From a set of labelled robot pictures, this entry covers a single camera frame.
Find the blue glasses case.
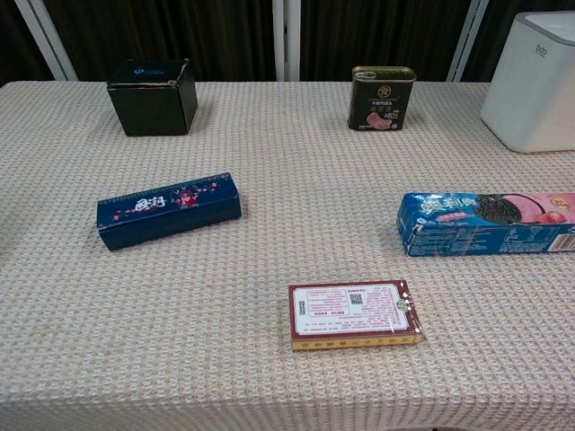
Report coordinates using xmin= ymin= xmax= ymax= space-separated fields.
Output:
xmin=95 ymin=172 xmax=243 ymax=251

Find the beige woven tablecloth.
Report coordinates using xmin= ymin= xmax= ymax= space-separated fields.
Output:
xmin=0 ymin=80 xmax=575 ymax=431

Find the red playing card box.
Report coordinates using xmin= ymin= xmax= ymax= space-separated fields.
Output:
xmin=287 ymin=279 xmax=424 ymax=353

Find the black cube cardboard box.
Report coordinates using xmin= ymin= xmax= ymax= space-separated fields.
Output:
xmin=106 ymin=58 xmax=199 ymax=137

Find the dark green luncheon meat can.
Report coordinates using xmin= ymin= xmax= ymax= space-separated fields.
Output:
xmin=348 ymin=66 xmax=418 ymax=132

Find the blue pink cookie package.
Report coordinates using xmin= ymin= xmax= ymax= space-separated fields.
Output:
xmin=396 ymin=191 xmax=575 ymax=258

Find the black pleated curtain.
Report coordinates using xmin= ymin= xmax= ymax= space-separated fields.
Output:
xmin=0 ymin=0 xmax=575 ymax=84

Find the white square trash bin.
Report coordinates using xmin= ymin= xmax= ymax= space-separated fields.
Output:
xmin=480 ymin=11 xmax=575 ymax=154

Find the white upright frame pole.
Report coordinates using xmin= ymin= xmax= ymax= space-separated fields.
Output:
xmin=271 ymin=0 xmax=301 ymax=83

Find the white slanted frame pole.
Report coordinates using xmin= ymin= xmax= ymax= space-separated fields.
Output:
xmin=446 ymin=0 xmax=490 ymax=83
xmin=13 ymin=0 xmax=80 ymax=83

